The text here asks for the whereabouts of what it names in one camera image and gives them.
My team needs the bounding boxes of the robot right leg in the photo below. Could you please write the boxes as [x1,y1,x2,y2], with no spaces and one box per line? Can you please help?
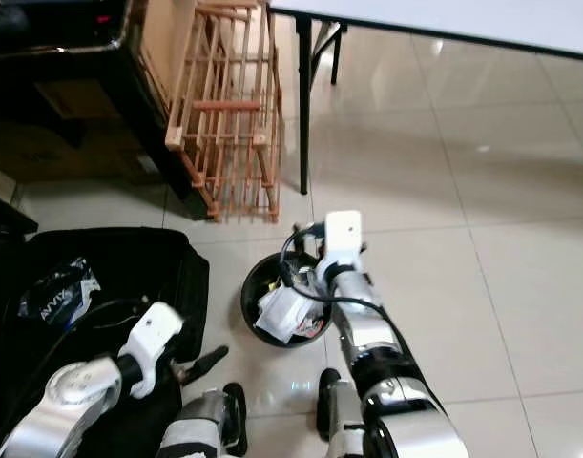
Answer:
[317,366,380,458]

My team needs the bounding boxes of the black fabric suitcase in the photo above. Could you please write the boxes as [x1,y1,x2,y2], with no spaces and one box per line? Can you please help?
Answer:
[0,226,205,458]

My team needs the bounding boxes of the clear printed plastic packet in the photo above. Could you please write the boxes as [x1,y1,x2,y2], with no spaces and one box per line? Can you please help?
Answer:
[17,257,102,331]

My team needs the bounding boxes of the white crumpled paper trash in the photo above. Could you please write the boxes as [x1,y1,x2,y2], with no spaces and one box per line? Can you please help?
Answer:
[254,283,317,345]

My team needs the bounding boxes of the white folding table black legs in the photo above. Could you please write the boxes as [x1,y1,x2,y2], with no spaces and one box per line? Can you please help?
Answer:
[269,0,583,197]

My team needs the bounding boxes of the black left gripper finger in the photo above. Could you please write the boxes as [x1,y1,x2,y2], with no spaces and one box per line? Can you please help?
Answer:
[190,344,231,381]

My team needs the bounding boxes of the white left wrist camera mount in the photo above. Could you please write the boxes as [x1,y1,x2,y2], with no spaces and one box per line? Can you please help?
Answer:
[121,302,186,400]

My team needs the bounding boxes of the wooden slatted rack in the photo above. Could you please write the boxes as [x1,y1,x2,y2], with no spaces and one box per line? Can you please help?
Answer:
[164,0,283,223]

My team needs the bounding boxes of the black tv cabinet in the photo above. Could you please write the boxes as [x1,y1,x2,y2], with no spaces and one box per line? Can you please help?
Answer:
[0,0,208,222]

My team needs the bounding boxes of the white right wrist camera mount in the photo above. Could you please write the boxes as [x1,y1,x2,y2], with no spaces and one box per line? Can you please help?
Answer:
[317,209,364,274]

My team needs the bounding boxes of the robot leg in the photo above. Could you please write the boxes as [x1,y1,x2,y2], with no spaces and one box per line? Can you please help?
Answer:
[157,381,250,458]
[317,366,380,458]

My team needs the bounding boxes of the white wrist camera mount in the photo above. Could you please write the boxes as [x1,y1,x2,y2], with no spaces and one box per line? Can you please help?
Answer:
[317,209,364,274]
[121,302,186,400]

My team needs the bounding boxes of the black round rubbish bin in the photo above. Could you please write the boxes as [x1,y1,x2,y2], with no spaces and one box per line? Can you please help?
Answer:
[239,251,334,349]

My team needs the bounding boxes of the robot left leg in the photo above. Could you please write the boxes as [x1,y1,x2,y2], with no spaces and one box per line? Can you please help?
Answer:
[157,381,250,458]

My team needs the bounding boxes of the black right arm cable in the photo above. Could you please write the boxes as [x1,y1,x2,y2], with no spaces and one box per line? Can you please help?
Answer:
[280,225,416,359]

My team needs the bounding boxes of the brown cardboard box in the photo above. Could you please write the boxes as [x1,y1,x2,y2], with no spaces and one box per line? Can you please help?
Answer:
[0,80,163,184]

